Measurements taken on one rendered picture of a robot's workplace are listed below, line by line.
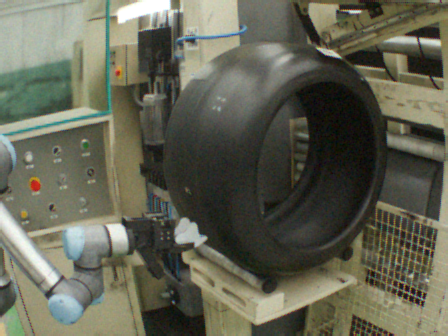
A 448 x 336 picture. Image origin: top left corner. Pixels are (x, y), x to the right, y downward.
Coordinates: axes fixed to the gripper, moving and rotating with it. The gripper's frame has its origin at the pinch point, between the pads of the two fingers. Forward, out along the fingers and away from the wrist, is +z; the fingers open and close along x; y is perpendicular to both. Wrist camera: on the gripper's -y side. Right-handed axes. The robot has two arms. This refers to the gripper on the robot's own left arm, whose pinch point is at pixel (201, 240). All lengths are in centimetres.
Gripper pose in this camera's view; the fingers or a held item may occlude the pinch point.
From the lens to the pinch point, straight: 125.0
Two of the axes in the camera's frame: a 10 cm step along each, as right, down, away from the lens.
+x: -5.2, -1.9, 8.3
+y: 0.5, -9.8, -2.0
